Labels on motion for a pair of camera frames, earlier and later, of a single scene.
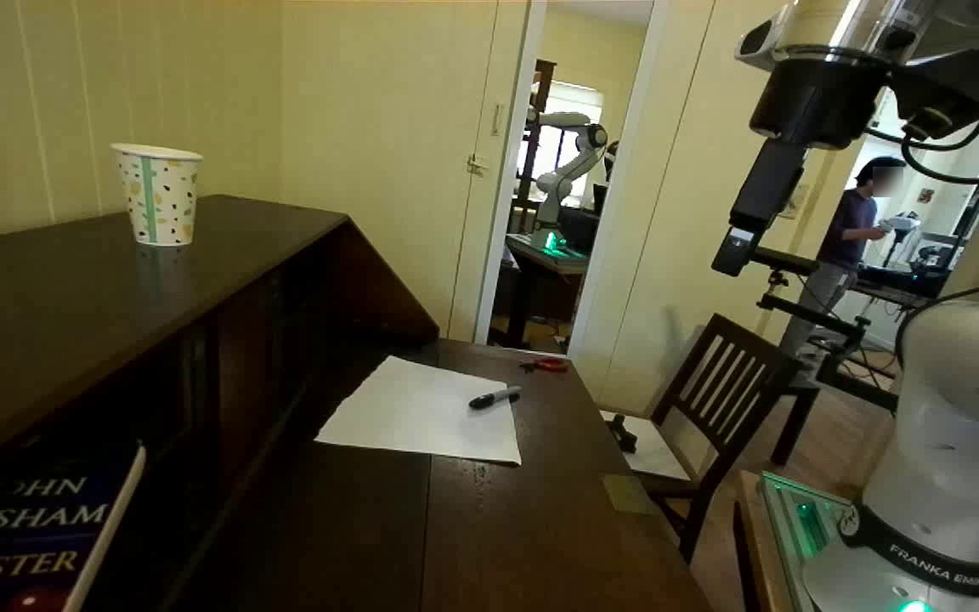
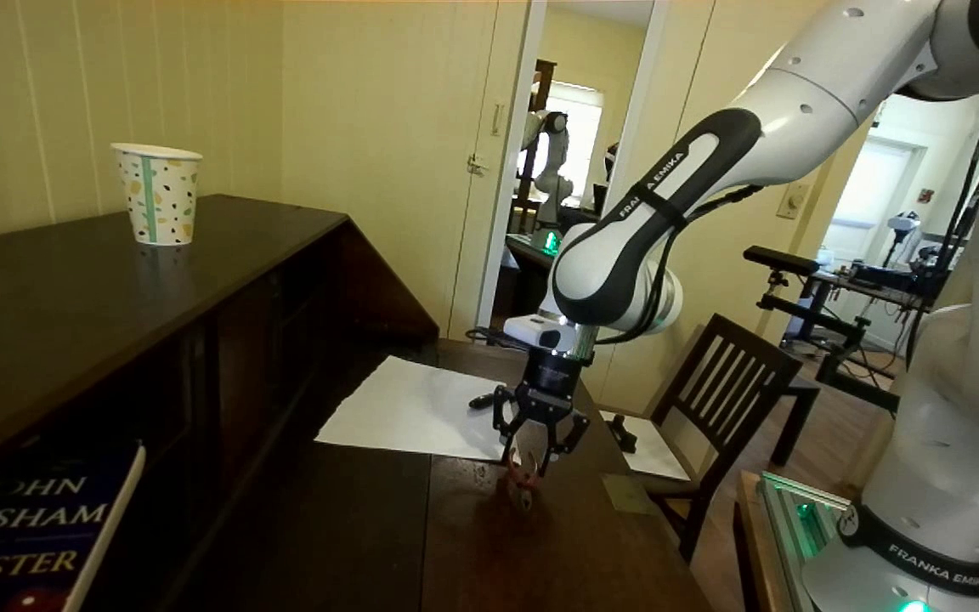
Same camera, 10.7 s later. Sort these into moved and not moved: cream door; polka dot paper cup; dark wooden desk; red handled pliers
Moved: red handled pliers
Not moved: cream door; polka dot paper cup; dark wooden desk
